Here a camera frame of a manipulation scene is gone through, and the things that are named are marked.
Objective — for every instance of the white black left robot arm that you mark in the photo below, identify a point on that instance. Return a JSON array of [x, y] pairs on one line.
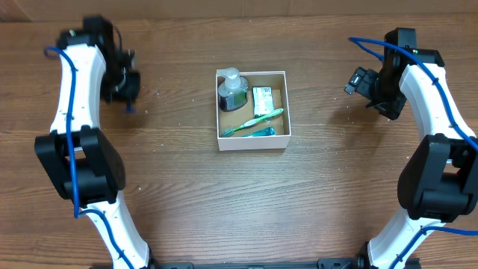
[[81, 162]]

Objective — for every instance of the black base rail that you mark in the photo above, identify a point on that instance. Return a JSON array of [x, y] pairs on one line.
[[261, 265]]

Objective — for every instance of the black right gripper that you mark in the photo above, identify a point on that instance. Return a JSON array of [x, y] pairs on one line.
[[392, 107]]

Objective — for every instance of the green white soap bar pack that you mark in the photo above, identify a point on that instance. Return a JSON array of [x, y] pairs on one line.
[[263, 101]]

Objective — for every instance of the green white toothpaste tube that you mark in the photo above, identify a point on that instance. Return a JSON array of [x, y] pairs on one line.
[[269, 131]]

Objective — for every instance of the blue disposable razor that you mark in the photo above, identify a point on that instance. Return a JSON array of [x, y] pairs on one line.
[[130, 109]]

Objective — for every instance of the green toothbrush with cap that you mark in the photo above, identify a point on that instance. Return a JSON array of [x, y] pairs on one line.
[[251, 123]]

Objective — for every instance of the pink open cardboard box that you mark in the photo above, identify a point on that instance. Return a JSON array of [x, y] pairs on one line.
[[281, 123]]

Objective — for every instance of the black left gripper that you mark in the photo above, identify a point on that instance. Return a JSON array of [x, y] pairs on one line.
[[131, 88]]

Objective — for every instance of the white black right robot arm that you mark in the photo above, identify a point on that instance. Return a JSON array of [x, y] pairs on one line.
[[439, 183]]

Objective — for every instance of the clear soap pump bottle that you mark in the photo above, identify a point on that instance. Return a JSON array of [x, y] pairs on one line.
[[233, 91]]

